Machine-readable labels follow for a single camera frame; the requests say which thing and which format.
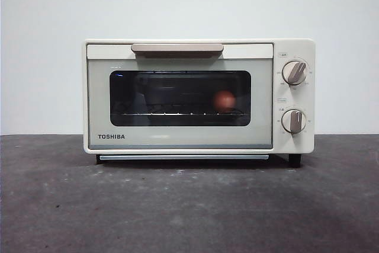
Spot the glass oven door beige handle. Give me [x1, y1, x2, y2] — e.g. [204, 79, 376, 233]
[86, 42, 274, 150]

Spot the brown egg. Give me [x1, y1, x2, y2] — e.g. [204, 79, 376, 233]
[213, 89, 237, 113]

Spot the silver crumb tray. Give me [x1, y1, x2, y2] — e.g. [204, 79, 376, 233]
[99, 154, 270, 161]

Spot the beige oven knob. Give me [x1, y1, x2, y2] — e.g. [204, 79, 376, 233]
[281, 60, 308, 85]
[281, 109, 308, 134]

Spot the cream Toshiba toaster oven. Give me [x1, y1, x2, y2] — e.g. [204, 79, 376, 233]
[82, 38, 317, 167]

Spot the black oven foot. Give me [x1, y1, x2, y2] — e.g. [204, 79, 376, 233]
[289, 153, 303, 167]

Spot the metal wire oven rack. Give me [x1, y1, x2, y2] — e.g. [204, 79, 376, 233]
[123, 111, 246, 117]

